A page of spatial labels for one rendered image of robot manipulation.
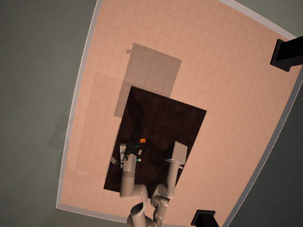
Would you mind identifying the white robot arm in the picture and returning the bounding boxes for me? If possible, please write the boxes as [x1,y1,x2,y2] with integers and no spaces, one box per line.
[120,160,183,227]

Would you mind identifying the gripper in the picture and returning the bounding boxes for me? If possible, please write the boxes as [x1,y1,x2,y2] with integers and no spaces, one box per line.
[123,143,136,172]

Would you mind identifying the peach open-top bin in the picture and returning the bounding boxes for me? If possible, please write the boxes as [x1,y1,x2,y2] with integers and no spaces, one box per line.
[120,144,126,163]

